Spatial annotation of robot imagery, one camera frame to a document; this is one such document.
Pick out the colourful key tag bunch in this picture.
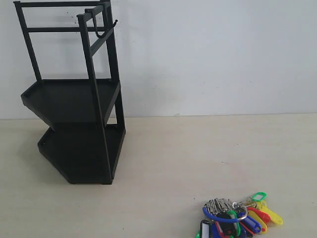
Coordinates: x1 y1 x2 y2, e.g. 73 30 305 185
195 192 283 238

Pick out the black S hook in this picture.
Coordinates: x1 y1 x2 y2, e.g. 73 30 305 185
84 8 118 39

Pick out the black metal two-tier rack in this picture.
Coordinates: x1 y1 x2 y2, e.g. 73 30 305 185
14 0 126 184

